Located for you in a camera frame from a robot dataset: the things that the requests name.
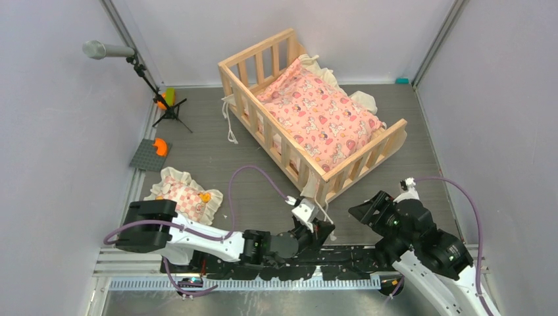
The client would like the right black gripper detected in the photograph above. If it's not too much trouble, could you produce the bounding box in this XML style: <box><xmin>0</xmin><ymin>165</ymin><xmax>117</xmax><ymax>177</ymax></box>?
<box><xmin>347</xmin><ymin>188</ymin><xmax>418</xmax><ymax>246</ymax></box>

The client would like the pink printed cushion with ties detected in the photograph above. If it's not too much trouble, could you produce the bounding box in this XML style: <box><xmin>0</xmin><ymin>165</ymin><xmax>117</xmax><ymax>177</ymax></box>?
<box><xmin>221</xmin><ymin>54</ymin><xmax>387</xmax><ymax>241</ymax></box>

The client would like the wooden slatted pet bed frame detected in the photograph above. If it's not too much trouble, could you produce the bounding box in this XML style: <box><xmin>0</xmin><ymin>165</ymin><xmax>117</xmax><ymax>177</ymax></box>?
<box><xmin>218</xmin><ymin>28</ymin><xmax>407</xmax><ymax>204</ymax></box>

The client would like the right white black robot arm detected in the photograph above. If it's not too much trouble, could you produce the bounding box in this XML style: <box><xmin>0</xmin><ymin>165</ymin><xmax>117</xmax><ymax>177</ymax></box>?
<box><xmin>348</xmin><ymin>188</ymin><xmax>499</xmax><ymax>315</ymax></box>

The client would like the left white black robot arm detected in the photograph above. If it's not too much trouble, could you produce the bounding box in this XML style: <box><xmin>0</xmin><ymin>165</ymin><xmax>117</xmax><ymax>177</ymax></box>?
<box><xmin>104</xmin><ymin>198</ymin><xmax>335</xmax><ymax>273</ymax></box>

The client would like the small checkered ruffled pillow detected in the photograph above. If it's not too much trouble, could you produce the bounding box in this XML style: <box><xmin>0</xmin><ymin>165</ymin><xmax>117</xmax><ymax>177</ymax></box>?
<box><xmin>143</xmin><ymin>167</ymin><xmax>224</xmax><ymax>226</ymax></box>

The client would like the teal small block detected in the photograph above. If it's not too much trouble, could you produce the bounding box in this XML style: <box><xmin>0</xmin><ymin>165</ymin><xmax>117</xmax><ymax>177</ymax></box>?
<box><xmin>395</xmin><ymin>78</ymin><xmax>410</xmax><ymax>84</ymax></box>

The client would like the orange curved toy piece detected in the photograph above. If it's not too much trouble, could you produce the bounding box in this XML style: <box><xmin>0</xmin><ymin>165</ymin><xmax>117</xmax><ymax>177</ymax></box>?
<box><xmin>153</xmin><ymin>138</ymin><xmax>169</xmax><ymax>157</ymax></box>

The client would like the grey building plate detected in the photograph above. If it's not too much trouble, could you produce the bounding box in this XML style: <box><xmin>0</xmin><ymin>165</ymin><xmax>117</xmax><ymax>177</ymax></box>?
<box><xmin>129</xmin><ymin>138</ymin><xmax>172</xmax><ymax>172</ymax></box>

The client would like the orange green toy ball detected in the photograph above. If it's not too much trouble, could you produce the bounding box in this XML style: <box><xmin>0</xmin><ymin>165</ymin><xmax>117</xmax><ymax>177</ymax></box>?
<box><xmin>157</xmin><ymin>88</ymin><xmax>176</xmax><ymax>111</ymax></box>

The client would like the silver microphone on tripod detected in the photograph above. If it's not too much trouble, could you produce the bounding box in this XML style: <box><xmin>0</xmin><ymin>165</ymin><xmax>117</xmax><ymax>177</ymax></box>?
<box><xmin>82</xmin><ymin>40</ymin><xmax>193</xmax><ymax>133</ymax></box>

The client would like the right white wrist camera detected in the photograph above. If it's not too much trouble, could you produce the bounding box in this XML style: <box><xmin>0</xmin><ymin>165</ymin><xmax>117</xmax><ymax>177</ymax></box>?
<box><xmin>394</xmin><ymin>177</ymin><xmax>420</xmax><ymax>203</ymax></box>

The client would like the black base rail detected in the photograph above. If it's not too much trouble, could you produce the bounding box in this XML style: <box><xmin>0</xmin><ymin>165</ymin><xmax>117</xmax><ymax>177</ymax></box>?
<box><xmin>183</xmin><ymin>245</ymin><xmax>394</xmax><ymax>281</ymax></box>

